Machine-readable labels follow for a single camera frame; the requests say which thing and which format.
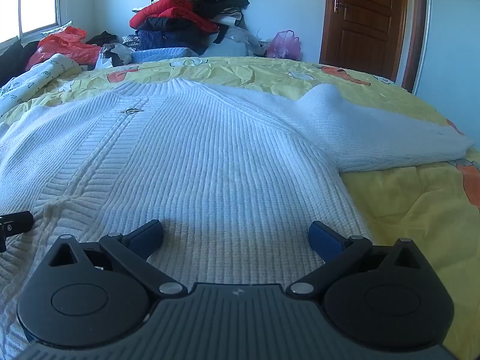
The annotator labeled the pink plastic bag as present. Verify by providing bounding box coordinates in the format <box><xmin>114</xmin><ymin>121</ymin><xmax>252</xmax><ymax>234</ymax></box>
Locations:
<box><xmin>267</xmin><ymin>30</ymin><xmax>302</xmax><ymax>61</ymax></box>

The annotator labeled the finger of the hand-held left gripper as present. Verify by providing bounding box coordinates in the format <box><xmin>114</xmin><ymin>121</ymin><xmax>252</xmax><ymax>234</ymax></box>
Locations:
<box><xmin>0</xmin><ymin>211</ymin><xmax>33</xmax><ymax>253</ymax></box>

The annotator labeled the window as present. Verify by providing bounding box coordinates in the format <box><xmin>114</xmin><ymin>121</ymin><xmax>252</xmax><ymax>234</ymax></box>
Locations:
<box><xmin>0</xmin><ymin>0</ymin><xmax>61</xmax><ymax>44</ymax></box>

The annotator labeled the red plastic bag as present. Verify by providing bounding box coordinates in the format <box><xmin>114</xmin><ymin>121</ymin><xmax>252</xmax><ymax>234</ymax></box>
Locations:
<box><xmin>25</xmin><ymin>26</ymin><xmax>103</xmax><ymax>71</ymax></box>

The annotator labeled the white knit sweater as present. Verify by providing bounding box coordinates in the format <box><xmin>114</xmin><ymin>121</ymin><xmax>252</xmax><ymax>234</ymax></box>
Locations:
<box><xmin>0</xmin><ymin>77</ymin><xmax>475</xmax><ymax>360</ymax></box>

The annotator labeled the brown wooden door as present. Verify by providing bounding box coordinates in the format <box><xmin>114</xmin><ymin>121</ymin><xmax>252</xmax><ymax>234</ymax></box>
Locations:
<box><xmin>319</xmin><ymin>0</ymin><xmax>428</xmax><ymax>94</ymax></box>

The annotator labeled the white printed quilt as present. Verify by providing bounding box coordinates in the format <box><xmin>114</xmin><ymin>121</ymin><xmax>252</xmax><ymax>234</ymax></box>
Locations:
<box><xmin>0</xmin><ymin>53</ymin><xmax>83</xmax><ymax>118</ymax></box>

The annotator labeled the small dark garment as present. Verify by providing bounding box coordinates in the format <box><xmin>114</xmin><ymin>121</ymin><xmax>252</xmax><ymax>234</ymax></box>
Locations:
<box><xmin>85</xmin><ymin>31</ymin><xmax>120</xmax><ymax>46</ymax></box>

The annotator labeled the red jacket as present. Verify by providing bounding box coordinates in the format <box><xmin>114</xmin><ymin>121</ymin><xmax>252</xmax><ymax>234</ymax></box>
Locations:
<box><xmin>129</xmin><ymin>0</ymin><xmax>219</xmax><ymax>34</ymax></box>

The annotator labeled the light blue knit garment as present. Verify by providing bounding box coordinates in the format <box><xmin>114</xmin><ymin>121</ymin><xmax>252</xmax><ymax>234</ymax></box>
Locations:
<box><xmin>131</xmin><ymin>47</ymin><xmax>199</xmax><ymax>65</ymax></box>

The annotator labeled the white plastic bag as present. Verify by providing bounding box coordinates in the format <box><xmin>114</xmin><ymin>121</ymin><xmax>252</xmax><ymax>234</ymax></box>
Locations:
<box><xmin>94</xmin><ymin>43</ymin><xmax>133</xmax><ymax>70</ymax></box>

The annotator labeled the yellow printed bedsheet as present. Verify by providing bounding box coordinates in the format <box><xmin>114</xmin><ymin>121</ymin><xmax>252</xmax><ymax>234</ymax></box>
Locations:
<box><xmin>0</xmin><ymin>56</ymin><xmax>480</xmax><ymax>360</ymax></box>

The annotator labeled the grey plastic bag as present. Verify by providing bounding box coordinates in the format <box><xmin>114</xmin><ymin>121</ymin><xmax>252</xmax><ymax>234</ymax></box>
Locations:
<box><xmin>204</xmin><ymin>26</ymin><xmax>267</xmax><ymax>58</ymax></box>

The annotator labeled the navy blue jacket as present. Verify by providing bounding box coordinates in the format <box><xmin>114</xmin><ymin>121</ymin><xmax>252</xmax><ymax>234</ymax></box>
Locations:
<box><xmin>136</xmin><ymin>17</ymin><xmax>211</xmax><ymax>55</ymax></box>

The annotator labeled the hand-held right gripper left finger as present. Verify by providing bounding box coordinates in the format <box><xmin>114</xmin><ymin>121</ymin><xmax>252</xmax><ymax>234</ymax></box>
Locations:
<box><xmin>49</xmin><ymin>219</ymin><xmax>188</xmax><ymax>301</ymax></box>

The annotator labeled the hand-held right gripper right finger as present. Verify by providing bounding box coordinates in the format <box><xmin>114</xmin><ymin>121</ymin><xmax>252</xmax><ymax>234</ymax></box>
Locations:
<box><xmin>286</xmin><ymin>220</ymin><xmax>432</xmax><ymax>301</ymax></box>

